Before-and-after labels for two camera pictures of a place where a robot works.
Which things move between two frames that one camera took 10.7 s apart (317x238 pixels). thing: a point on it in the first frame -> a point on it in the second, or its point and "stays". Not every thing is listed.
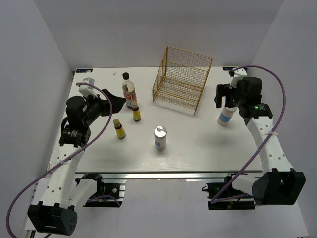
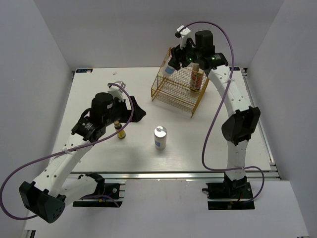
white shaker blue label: (226, 115) -> (168, 70)
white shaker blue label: (160, 137) stays
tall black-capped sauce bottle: (128, 88) -> (196, 79)
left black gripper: (105, 104) -> (138, 112)
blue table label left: (83, 70) stays
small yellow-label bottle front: (120, 132) stays
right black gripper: (224, 90) -> (177, 53)
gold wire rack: (180, 79) stays
